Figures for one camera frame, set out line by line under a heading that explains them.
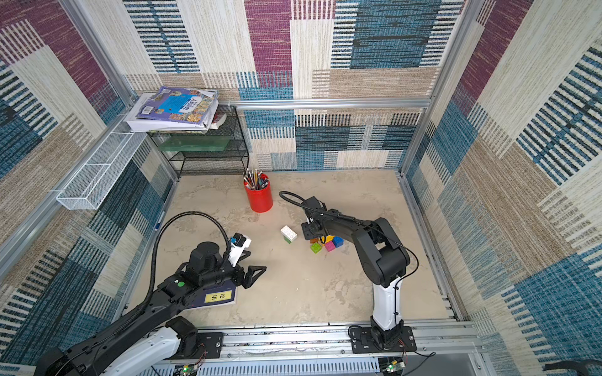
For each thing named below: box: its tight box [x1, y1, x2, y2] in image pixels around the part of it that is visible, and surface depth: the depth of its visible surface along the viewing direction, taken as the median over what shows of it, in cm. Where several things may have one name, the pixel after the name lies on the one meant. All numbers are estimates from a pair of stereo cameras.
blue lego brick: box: [332, 235, 345, 249], surface depth 95 cm
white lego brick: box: [280, 224, 298, 243], surface depth 94 cm
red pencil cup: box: [243, 180, 274, 214], surface depth 106 cm
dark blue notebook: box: [190, 279, 236, 309], surface depth 83 cm
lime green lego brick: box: [309, 242, 323, 255], surface depth 96 cm
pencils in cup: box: [242, 168, 270, 191], surface depth 101 cm
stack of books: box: [123, 86, 227, 134], surface depth 81 cm
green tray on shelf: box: [158, 135, 231, 152], surface depth 102 cm
